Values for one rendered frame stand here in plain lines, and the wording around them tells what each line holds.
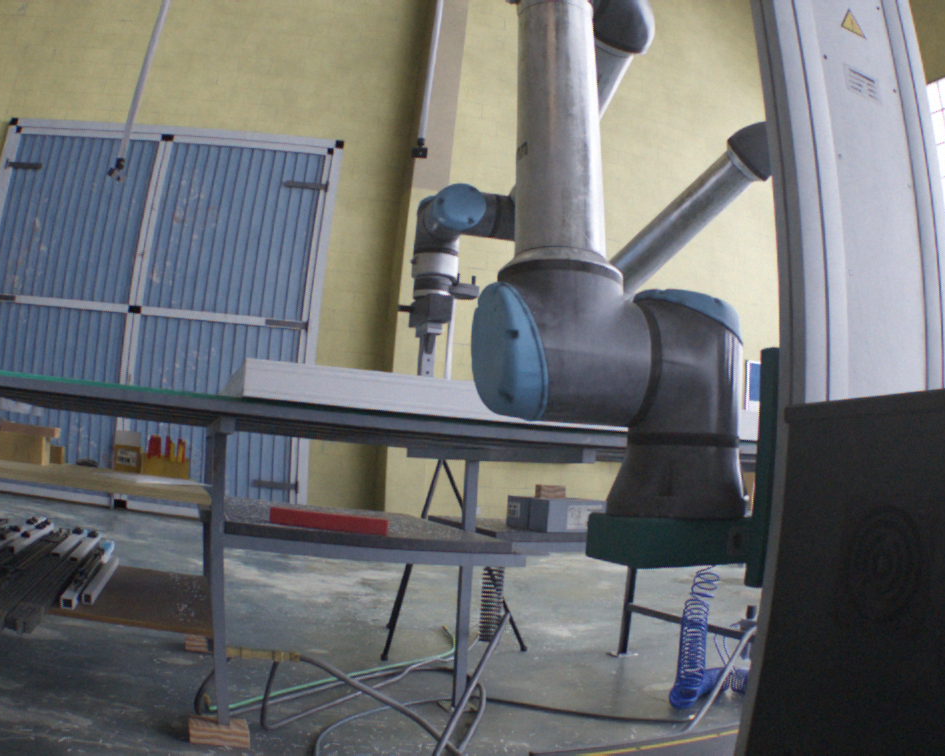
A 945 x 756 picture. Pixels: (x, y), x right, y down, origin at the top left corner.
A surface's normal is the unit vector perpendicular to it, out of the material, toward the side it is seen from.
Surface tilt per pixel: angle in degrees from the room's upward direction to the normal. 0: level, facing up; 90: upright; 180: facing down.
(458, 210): 90
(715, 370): 90
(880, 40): 90
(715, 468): 70
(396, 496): 90
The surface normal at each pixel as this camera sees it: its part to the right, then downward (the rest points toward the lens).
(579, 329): 0.26, -0.23
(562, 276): -0.08, -0.20
